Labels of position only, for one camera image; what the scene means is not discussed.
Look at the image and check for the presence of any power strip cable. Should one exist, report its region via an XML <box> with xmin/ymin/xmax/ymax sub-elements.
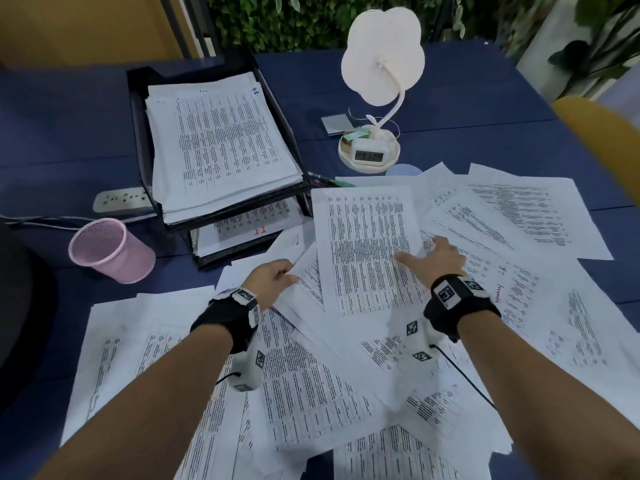
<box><xmin>0</xmin><ymin>213</ymin><xmax>96</xmax><ymax>231</ymax></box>

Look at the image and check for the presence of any person's right hand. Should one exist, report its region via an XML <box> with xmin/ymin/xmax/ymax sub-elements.
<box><xmin>395</xmin><ymin>235</ymin><xmax>467</xmax><ymax>291</ymax></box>

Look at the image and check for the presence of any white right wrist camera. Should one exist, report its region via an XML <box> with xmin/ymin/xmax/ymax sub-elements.
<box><xmin>399</xmin><ymin>319</ymin><xmax>443</xmax><ymax>363</ymax></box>

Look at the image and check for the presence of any black wristband with markers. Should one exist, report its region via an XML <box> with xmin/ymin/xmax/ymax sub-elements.
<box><xmin>189</xmin><ymin>287</ymin><xmax>262</xmax><ymax>355</ymax></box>
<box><xmin>423</xmin><ymin>273</ymin><xmax>503</xmax><ymax>344</ymax></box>

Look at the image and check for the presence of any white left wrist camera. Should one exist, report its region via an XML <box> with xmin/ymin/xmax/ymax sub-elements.
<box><xmin>229</xmin><ymin>347</ymin><xmax>269</xmax><ymax>393</ymax></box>

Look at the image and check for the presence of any white column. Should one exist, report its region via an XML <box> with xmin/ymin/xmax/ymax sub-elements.
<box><xmin>515</xmin><ymin>0</ymin><xmax>640</xmax><ymax>98</ymax></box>

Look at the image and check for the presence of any person's left forearm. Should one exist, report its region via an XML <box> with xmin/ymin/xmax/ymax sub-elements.
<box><xmin>32</xmin><ymin>324</ymin><xmax>235</xmax><ymax>480</ymax></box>

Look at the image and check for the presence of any black right camera cable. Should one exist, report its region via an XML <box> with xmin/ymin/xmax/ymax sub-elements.
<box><xmin>429</xmin><ymin>344</ymin><xmax>497</xmax><ymax>411</ymax></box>

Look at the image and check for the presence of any white power strip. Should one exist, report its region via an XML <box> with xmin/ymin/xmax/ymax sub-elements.
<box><xmin>93</xmin><ymin>187</ymin><xmax>156</xmax><ymax>214</ymax></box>

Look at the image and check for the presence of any green plant wall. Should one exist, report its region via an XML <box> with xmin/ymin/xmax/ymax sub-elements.
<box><xmin>205</xmin><ymin>0</ymin><xmax>506</xmax><ymax>53</ymax></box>

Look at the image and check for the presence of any white flower-shaped desk lamp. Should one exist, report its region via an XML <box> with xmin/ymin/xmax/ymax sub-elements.
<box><xmin>337</xmin><ymin>7</ymin><xmax>427</xmax><ymax>175</ymax></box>

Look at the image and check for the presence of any dark metal door frame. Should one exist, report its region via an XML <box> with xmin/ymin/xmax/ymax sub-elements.
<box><xmin>159</xmin><ymin>0</ymin><xmax>221</xmax><ymax>58</ymax></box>

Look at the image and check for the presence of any person's right forearm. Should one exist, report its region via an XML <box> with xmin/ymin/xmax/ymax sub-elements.
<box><xmin>457</xmin><ymin>312</ymin><xmax>640</xmax><ymax>480</ymax></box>

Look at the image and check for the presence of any large black chair back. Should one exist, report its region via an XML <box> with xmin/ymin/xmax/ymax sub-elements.
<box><xmin>0</xmin><ymin>224</ymin><xmax>56</xmax><ymax>411</ymax></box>

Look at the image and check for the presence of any pink mesh cup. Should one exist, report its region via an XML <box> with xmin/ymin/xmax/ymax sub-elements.
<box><xmin>68</xmin><ymin>217</ymin><xmax>157</xmax><ymax>285</ymax></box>

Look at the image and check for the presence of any bunch of coloured markers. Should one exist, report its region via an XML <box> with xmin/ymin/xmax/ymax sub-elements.
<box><xmin>307</xmin><ymin>170</ymin><xmax>357</xmax><ymax>188</ymax></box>

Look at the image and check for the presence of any person's left hand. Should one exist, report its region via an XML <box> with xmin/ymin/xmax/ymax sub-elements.
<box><xmin>242</xmin><ymin>258</ymin><xmax>300</xmax><ymax>311</ymax></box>

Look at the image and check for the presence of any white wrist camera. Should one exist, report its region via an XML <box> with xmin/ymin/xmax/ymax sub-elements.
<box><xmin>399</xmin><ymin>319</ymin><xmax>443</xmax><ymax>363</ymax></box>
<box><xmin>229</xmin><ymin>347</ymin><xmax>269</xmax><ymax>393</ymax></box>

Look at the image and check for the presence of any black left wristband with markers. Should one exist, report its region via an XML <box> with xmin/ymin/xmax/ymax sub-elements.
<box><xmin>189</xmin><ymin>287</ymin><xmax>262</xmax><ymax>355</ymax></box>

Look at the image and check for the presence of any black mesh tiered tray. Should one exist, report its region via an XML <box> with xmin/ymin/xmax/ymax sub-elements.
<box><xmin>125</xmin><ymin>47</ymin><xmax>315</xmax><ymax>269</ymax></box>

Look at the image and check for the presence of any black right wristband with markers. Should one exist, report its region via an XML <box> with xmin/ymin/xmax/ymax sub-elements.
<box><xmin>423</xmin><ymin>273</ymin><xmax>503</xmax><ymax>344</ymax></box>

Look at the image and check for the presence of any small grey square card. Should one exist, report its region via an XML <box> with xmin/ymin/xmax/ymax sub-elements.
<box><xmin>321</xmin><ymin>113</ymin><xmax>355</xmax><ymax>137</ymax></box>

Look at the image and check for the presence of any small digital clock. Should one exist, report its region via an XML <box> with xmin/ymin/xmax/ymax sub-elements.
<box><xmin>349</xmin><ymin>148</ymin><xmax>387</xmax><ymax>165</ymax></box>

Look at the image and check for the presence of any dark green potted plant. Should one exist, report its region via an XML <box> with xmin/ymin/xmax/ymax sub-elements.
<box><xmin>547</xmin><ymin>0</ymin><xmax>640</xmax><ymax>95</ymax></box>

